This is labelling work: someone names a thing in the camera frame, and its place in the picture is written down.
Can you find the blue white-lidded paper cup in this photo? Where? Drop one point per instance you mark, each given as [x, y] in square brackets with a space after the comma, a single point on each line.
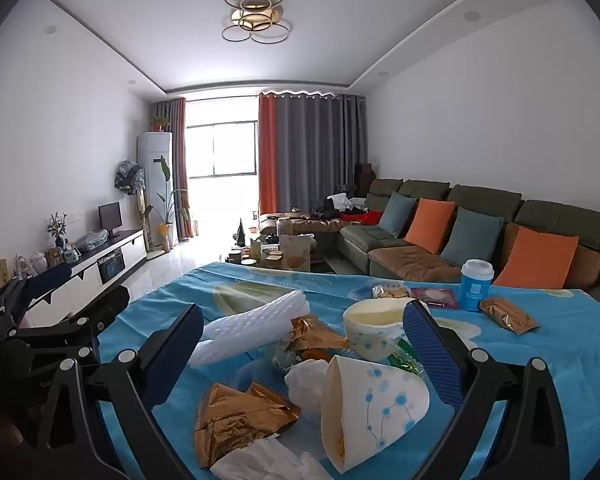
[475, 290]

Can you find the dark red packet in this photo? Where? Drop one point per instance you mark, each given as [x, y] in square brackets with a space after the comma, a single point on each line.
[437, 297]

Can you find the white wall socket plate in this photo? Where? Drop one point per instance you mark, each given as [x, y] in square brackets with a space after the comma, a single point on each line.
[78, 215]

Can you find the window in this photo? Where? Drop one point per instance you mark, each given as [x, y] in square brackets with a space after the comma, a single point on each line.
[220, 150]

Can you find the stacked brown boxes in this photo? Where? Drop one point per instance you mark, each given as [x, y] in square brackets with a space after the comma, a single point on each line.
[364, 177]

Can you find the white paper bowl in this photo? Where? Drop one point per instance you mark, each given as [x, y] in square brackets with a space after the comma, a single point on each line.
[370, 327]

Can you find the white tissue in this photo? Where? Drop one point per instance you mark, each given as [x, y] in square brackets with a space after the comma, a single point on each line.
[260, 460]
[302, 382]

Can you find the black monitor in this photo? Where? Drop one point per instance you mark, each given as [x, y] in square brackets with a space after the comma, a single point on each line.
[109, 216]

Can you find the crumpled gold foil wrapper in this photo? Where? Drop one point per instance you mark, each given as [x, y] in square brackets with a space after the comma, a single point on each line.
[315, 335]

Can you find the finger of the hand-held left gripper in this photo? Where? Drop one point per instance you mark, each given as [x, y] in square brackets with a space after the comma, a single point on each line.
[55, 275]
[107, 304]

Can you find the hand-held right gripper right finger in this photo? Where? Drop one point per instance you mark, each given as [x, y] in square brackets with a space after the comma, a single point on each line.
[430, 350]

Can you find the white foam fruit net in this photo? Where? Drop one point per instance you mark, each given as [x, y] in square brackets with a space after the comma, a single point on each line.
[250, 325]

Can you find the clear cracker packet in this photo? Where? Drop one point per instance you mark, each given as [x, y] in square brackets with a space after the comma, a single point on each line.
[390, 291]

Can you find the covered standing fan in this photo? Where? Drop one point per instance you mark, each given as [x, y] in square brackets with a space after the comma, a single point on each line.
[128, 175]

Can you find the white black-topped TV cabinet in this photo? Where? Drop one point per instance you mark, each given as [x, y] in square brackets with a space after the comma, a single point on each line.
[130, 250]

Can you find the green and brown sofa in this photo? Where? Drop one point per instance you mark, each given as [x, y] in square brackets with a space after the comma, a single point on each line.
[555, 220]

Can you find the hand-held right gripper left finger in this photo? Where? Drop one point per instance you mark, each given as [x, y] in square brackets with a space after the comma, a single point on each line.
[172, 355]

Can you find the blue throw cushion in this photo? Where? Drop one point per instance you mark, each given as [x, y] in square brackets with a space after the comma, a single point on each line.
[397, 215]
[472, 237]

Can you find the crushed blue-dotted paper cup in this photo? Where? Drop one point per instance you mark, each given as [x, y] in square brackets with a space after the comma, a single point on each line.
[380, 400]

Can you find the large gold foil wrapper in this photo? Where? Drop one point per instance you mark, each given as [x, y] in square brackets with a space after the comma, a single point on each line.
[230, 420]

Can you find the gold snack packet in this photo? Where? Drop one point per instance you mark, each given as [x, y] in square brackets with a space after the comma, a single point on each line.
[507, 315]

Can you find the white lidded jar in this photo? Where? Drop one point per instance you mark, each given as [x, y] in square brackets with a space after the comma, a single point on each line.
[39, 261]

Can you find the small blue vase with sprigs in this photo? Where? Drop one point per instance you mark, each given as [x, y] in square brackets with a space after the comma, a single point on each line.
[59, 240]

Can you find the striped brown curtain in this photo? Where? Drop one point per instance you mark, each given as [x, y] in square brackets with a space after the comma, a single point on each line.
[177, 160]

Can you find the large-leaf potted plant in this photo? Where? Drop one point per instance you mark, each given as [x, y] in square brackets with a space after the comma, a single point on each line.
[163, 237]

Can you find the plastic-wrapped ornament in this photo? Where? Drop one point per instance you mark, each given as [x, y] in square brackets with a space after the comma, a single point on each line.
[24, 266]

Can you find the white standing air conditioner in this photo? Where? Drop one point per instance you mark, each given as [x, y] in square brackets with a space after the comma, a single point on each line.
[152, 160]

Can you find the clear plastic wrapper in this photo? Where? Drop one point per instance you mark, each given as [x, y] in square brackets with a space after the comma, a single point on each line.
[282, 357]

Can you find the small potted plant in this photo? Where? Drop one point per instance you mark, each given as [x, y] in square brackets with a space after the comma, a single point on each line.
[160, 124]

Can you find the red cloth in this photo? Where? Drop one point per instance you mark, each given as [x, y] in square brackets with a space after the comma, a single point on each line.
[362, 217]

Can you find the blue printed blanket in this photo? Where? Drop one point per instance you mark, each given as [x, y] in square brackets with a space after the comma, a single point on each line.
[530, 385]

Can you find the clear green-edged wrapper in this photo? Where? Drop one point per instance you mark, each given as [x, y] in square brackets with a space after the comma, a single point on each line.
[402, 357]

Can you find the yellow carton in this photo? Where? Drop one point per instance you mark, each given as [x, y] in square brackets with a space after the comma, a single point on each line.
[1, 272]

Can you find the orange throw cushion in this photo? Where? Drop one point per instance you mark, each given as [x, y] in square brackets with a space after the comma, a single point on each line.
[430, 225]
[537, 257]

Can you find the cluster of jars and boxes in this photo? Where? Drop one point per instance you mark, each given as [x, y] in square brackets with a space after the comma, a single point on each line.
[295, 252]

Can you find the pile of clothes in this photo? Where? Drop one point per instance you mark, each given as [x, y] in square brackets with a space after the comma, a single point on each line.
[330, 205]

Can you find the orange and grey curtain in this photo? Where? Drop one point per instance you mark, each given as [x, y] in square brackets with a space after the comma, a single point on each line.
[310, 150]

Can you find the glass-topped coffee table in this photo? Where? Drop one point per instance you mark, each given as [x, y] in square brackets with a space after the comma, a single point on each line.
[320, 261]

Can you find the clear plastic bag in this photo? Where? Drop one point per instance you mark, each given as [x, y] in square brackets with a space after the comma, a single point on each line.
[92, 240]

